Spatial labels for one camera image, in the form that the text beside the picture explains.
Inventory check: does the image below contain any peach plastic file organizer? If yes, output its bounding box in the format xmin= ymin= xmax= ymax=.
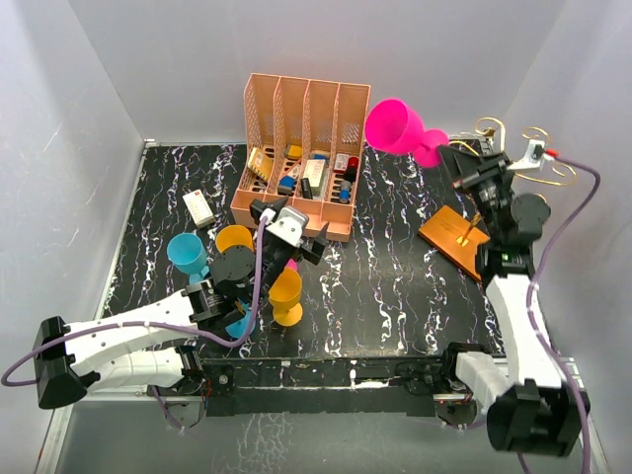
xmin=231 ymin=73 xmax=371 ymax=242

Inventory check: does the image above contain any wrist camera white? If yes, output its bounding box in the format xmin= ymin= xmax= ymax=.
xmin=262 ymin=206 xmax=309 ymax=248
xmin=508 ymin=139 xmax=557 ymax=173

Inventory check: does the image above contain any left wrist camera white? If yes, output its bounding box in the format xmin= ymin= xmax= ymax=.
xmin=262 ymin=206 xmax=309 ymax=248

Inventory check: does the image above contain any blue wine glass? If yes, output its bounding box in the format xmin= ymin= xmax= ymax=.
xmin=225 ymin=315 xmax=256 ymax=343
xmin=167 ymin=233 xmax=210 ymax=284

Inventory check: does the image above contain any blue grey stamp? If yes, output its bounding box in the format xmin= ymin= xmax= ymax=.
xmin=277 ymin=176 xmax=296 ymax=196
xmin=339 ymin=180 xmax=353 ymax=204

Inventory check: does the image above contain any yellow orange wine glass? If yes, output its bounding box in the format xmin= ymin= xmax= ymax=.
xmin=215 ymin=224 xmax=255 ymax=253
xmin=269 ymin=268 xmax=303 ymax=327

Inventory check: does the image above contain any white red card box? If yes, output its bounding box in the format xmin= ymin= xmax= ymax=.
xmin=183 ymin=190 xmax=215 ymax=229

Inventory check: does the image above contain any white paper box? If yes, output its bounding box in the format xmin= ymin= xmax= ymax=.
xmin=302 ymin=158 xmax=328 ymax=196

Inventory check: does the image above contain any yellow grey eraser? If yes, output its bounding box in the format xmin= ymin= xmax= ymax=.
xmin=285 ymin=144 xmax=302 ymax=161

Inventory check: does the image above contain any red white small box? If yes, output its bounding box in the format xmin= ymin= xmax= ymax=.
xmin=333 ymin=153 xmax=350 ymax=174

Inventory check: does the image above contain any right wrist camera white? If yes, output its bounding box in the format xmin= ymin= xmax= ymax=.
xmin=508 ymin=139 xmax=557 ymax=173

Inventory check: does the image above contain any gold wire glass rack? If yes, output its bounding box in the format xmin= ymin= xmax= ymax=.
xmin=438 ymin=118 xmax=558 ymax=247

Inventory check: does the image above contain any red black stamp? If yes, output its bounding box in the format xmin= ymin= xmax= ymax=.
xmin=344 ymin=156 xmax=359 ymax=183

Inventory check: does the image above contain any yellow spiral notebook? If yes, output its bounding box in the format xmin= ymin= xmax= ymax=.
xmin=247 ymin=147 xmax=275 ymax=183

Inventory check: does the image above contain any wooden rack base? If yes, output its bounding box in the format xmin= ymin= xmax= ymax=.
xmin=418 ymin=205 xmax=490 ymax=282

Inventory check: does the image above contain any blue grey stamp right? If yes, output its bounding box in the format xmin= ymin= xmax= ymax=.
xmin=339 ymin=180 xmax=353 ymax=204

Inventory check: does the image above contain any blue grey stamp left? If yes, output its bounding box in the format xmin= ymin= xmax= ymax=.
xmin=277 ymin=176 xmax=296 ymax=196

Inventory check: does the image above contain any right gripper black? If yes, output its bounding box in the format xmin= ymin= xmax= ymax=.
xmin=438 ymin=144 xmax=514 ymax=242

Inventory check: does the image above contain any black front base bar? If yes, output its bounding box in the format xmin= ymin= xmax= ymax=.
xmin=199 ymin=356 xmax=448 ymax=417

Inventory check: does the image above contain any black marker block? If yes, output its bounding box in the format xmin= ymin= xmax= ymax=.
xmin=300 ymin=178 xmax=313 ymax=199

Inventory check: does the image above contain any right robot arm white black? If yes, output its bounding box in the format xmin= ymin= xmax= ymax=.
xmin=437 ymin=145 xmax=590 ymax=457

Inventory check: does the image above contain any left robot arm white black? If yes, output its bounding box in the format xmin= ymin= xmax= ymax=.
xmin=32 ymin=198 xmax=328 ymax=410

